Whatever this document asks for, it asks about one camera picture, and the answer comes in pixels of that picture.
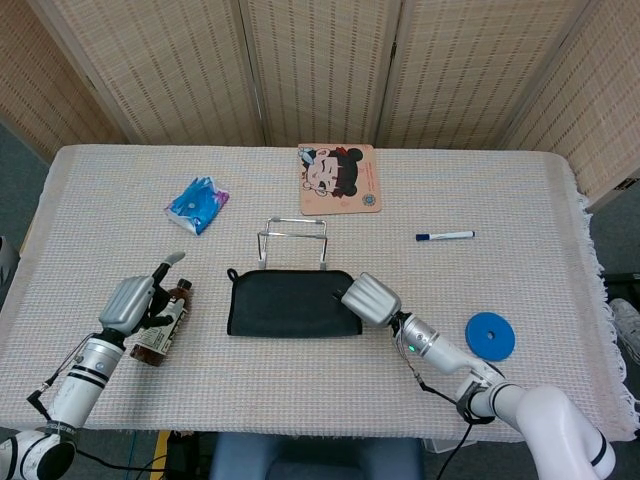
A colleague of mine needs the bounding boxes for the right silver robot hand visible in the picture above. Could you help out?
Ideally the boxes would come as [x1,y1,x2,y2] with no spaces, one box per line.
[332,272,403,329]

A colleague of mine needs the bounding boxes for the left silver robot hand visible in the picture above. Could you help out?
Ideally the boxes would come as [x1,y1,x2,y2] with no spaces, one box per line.
[98,251,187,337]

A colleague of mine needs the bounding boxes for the yellow towel with dark back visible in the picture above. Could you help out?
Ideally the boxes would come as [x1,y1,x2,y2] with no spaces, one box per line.
[226,268,365,338]

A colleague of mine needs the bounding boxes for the brown tea bottle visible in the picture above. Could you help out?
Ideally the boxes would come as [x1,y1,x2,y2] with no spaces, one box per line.
[129,278,194,368]

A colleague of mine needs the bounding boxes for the pale woven tablecloth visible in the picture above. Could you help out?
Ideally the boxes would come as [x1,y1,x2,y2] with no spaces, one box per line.
[0,143,640,444]

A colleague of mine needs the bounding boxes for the blue whiteboard marker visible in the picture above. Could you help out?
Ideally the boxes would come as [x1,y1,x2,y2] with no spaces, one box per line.
[415,230,476,243]

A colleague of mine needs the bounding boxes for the cartoon girl mouse pad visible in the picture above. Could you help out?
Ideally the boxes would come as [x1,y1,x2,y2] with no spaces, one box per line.
[297,143,382,217]

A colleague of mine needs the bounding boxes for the blue round disc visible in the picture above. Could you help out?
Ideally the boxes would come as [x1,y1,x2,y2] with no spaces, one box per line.
[464,311,516,363]

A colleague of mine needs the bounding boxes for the blue tissue pack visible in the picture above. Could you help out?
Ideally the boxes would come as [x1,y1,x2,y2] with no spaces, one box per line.
[163,175,231,236]

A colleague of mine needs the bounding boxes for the blue padded chair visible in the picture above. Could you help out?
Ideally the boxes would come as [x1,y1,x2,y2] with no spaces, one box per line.
[208,432,426,480]

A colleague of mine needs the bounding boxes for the woven folding screen panel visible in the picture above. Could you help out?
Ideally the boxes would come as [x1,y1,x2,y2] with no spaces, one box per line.
[0,0,129,164]
[27,0,266,147]
[504,0,640,211]
[374,0,606,150]
[238,0,401,149]

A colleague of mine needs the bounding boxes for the white sneaker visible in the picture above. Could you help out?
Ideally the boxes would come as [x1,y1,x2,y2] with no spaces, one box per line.
[608,298,640,361]

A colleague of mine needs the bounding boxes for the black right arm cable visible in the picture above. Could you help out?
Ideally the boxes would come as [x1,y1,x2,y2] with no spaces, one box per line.
[397,329,496,480]

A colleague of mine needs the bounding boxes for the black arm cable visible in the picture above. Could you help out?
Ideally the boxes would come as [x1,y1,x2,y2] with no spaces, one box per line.
[25,335,101,424]
[397,329,496,480]

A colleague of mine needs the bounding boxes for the metal wire stand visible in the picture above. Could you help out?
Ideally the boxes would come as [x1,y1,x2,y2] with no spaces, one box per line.
[256,216,329,272]

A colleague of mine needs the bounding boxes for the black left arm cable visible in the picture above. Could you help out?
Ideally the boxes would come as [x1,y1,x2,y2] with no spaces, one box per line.
[25,335,101,424]

